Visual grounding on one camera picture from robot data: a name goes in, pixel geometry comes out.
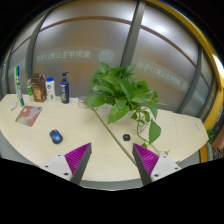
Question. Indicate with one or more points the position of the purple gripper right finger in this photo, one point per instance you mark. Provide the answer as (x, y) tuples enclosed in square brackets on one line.
[(152, 167)]

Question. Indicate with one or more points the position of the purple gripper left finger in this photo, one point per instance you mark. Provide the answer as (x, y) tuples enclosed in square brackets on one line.
[(70, 166)]

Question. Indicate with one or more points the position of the green leafy potted plant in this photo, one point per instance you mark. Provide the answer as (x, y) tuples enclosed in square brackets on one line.
[(126, 97)]

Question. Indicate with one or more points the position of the brown carton box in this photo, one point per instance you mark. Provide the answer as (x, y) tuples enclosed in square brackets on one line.
[(38, 87)]

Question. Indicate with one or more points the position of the white crumpled paper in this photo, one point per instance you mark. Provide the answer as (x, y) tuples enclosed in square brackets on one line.
[(75, 101)]

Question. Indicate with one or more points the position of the small green bottle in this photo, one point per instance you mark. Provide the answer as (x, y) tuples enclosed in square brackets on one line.
[(30, 90)]

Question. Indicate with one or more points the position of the blue black computer mouse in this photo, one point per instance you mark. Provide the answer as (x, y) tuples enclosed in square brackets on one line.
[(56, 136)]

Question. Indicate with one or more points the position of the dark blue pump bottle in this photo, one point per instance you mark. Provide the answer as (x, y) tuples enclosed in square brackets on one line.
[(64, 89)]

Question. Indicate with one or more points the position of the colourful patterned mouse pad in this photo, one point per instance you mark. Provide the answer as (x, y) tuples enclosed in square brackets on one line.
[(28, 115)]

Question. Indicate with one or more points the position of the small black round object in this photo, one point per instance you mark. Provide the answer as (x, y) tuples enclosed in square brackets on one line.
[(126, 137)]

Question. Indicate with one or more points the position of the white shampoo bottle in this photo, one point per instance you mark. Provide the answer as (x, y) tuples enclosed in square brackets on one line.
[(50, 88)]

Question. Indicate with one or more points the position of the small white cup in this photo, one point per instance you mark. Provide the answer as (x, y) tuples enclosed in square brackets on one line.
[(81, 103)]

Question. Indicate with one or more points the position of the blue green upright tube box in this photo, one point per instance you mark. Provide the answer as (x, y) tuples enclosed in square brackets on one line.
[(18, 86)]

